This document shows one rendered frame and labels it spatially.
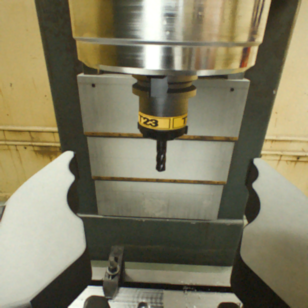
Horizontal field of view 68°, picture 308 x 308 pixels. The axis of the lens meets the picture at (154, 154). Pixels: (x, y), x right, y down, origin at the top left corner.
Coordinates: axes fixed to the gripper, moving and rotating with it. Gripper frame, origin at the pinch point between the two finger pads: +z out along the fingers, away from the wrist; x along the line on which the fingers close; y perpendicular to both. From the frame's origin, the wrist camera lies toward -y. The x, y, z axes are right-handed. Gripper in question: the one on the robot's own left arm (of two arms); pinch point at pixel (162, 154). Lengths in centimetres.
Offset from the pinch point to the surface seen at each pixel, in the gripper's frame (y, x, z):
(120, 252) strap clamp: 46, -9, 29
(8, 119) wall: 36, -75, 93
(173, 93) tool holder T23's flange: -1.0, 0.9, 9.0
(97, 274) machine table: 57, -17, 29
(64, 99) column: 15, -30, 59
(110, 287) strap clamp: 46, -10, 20
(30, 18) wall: -7, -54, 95
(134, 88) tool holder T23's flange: -1.0, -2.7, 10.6
